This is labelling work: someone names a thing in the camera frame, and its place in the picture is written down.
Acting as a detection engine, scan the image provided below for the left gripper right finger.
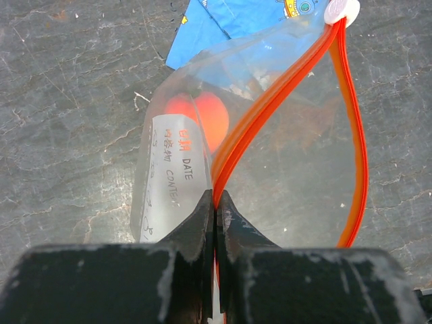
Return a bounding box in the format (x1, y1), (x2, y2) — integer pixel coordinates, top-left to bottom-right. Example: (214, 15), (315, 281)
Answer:
(215, 192), (427, 323)

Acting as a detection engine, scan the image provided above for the blue cartoon print cloth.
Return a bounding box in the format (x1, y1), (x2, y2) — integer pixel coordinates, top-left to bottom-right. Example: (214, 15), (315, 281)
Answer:
(166, 1), (329, 70)

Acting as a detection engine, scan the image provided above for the clear zip bag orange zipper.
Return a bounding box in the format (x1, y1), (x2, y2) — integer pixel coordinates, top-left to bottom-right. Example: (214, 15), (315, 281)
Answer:
(130, 1), (369, 248)

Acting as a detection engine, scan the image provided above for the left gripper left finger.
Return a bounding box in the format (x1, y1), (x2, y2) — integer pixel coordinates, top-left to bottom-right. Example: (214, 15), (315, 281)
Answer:
(1, 190), (214, 323)

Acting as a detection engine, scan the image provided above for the orange peach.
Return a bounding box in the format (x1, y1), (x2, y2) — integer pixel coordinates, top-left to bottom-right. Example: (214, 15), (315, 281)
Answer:
(165, 91), (230, 153)

